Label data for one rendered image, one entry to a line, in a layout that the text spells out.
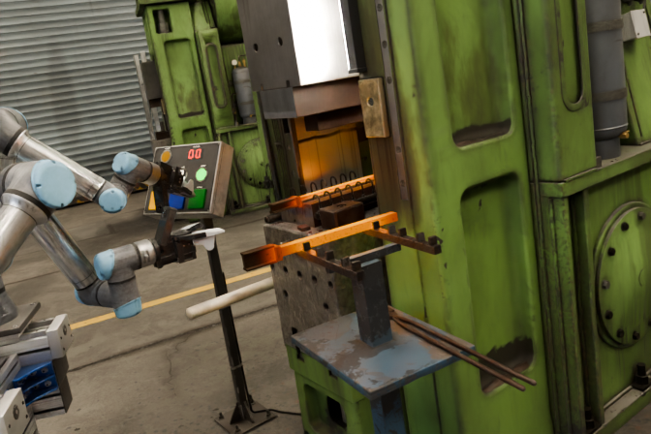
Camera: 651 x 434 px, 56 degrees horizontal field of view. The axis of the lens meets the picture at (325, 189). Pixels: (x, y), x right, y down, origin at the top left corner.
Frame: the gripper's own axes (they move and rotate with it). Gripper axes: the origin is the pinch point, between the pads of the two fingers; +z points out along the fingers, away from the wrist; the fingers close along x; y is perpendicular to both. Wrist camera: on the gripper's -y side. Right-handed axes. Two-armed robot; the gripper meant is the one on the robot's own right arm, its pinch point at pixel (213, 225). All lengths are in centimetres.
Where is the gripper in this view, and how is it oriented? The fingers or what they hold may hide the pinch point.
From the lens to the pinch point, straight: 187.6
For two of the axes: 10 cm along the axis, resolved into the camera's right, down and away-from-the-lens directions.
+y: 1.5, 9.7, 1.9
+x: 5.9, 0.7, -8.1
